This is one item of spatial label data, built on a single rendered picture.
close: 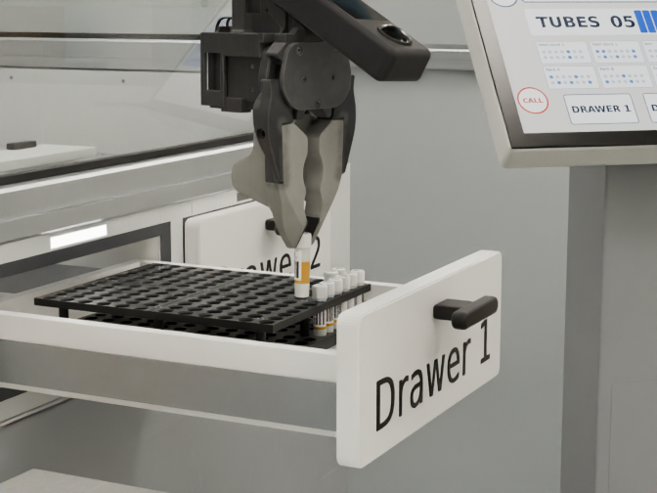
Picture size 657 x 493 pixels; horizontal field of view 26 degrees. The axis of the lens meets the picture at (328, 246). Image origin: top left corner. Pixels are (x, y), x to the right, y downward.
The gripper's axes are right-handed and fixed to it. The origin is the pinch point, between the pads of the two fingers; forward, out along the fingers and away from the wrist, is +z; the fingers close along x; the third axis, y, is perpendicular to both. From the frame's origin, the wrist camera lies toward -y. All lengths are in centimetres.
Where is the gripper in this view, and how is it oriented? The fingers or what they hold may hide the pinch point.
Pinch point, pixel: (307, 229)
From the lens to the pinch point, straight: 101.3
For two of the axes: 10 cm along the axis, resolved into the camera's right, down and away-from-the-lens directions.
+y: -7.6, -1.2, 6.4
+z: -0.1, 9.8, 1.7
